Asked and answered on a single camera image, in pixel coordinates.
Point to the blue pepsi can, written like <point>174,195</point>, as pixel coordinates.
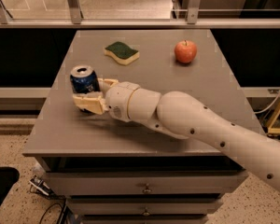
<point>84,80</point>

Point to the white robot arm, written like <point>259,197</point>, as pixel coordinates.
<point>182,116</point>

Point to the red apple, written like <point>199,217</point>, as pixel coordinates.
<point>185,51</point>

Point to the green yellow sponge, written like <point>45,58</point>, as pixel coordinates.
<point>121,53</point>

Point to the small device on floor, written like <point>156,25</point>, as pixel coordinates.
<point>40,186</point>

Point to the black chair seat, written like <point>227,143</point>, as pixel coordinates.
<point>8,177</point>

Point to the brass top drawer knob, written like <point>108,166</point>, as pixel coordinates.
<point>147,189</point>

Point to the brass drawer knob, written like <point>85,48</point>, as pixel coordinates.
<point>147,189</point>
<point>146,212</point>

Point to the grey drawer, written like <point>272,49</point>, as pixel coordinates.
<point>132,183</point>
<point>136,206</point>

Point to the top grey drawer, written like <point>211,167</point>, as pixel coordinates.
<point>132,183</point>

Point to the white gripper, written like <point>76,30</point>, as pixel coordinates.
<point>118,99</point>

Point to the yellow metal stand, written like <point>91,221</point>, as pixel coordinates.
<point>271,129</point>

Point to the grey drawer cabinet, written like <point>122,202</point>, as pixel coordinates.
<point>66,140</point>

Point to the metal railing frame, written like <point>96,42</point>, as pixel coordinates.
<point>208,14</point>

